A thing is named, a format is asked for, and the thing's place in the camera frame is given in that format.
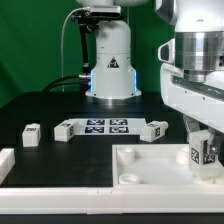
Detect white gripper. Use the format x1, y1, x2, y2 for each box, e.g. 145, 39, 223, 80
160, 63, 224, 156

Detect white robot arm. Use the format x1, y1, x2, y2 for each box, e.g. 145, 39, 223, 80
77, 0, 224, 155

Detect white U-shaped obstacle fence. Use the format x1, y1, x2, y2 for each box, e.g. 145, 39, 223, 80
0, 148, 224, 216

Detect AprilTag marker sheet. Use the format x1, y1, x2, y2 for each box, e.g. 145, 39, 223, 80
70, 118, 146, 135

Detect green backdrop curtain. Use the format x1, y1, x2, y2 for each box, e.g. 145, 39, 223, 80
0, 0, 174, 107

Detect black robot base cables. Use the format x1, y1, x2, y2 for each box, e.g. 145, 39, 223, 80
41, 75, 92, 93

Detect black camera on stand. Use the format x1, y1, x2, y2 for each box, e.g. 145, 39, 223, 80
70, 5, 122, 79

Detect white camera cable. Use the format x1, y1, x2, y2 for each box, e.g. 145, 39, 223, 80
60, 7, 88, 93

